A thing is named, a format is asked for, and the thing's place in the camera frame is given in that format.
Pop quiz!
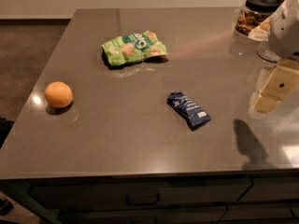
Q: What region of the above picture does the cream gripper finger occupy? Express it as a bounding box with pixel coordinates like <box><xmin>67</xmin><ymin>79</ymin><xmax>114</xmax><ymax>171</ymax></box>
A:
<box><xmin>253</xmin><ymin>60</ymin><xmax>299</xmax><ymax>114</ymax></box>

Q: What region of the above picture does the blue rxbar blueberry wrapper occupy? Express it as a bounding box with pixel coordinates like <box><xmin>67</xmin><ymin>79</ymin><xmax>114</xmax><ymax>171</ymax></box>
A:
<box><xmin>166</xmin><ymin>91</ymin><xmax>211</xmax><ymax>128</ymax></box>

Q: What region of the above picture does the clear glass cup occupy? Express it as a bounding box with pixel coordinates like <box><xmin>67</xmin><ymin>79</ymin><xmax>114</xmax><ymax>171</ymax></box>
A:
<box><xmin>257</xmin><ymin>41</ymin><xmax>279</xmax><ymax>63</ymax></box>

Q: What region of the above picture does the glass jar with black lid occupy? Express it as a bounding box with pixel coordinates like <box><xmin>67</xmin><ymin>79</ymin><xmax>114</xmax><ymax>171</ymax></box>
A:
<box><xmin>235</xmin><ymin>0</ymin><xmax>281</xmax><ymax>35</ymax></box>

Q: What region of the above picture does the grey right cabinet drawer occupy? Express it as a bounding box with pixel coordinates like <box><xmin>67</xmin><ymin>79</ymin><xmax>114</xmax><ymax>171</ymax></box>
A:
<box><xmin>240</xmin><ymin>176</ymin><xmax>299</xmax><ymax>202</ymax></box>

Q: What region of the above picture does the green snack chip bag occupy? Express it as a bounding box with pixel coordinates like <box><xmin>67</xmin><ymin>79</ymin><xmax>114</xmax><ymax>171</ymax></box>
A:
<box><xmin>102</xmin><ymin>31</ymin><xmax>167</xmax><ymax>67</ymax></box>

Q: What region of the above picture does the orange fruit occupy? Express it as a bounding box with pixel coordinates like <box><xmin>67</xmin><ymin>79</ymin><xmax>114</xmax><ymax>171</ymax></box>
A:
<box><xmin>45</xmin><ymin>81</ymin><xmax>73</xmax><ymax>108</ymax></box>

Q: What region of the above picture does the grey cabinet drawer with handle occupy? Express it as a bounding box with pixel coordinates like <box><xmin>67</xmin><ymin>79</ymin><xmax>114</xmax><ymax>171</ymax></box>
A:
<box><xmin>30</xmin><ymin>178</ymin><xmax>251</xmax><ymax>211</ymax></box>

